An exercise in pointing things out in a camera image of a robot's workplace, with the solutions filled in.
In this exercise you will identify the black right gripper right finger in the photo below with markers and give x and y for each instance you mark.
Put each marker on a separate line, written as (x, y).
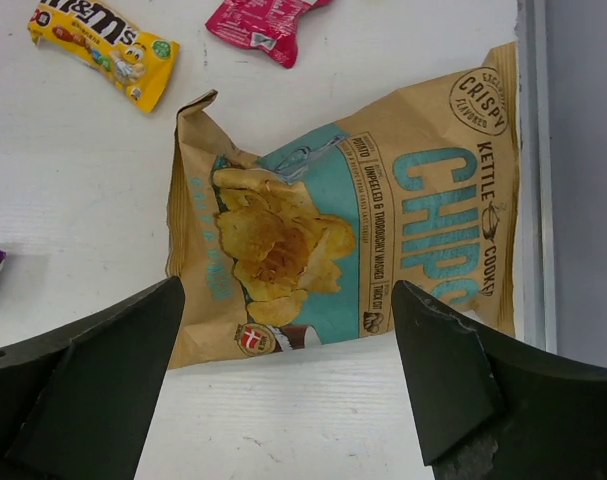
(487, 406)

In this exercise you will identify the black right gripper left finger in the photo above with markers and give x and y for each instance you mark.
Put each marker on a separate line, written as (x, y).
(77, 402)

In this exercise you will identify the brown kettle chips bag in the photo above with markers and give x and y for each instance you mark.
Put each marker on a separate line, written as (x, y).
(303, 246)

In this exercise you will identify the yellow m&m's candy packet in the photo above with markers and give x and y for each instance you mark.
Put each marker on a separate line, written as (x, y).
(137, 63)

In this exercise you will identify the pink snack packet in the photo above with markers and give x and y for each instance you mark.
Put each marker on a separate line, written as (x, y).
(269, 26)

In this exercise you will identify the aluminium table edge rail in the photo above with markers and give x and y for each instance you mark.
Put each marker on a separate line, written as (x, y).
(538, 309)

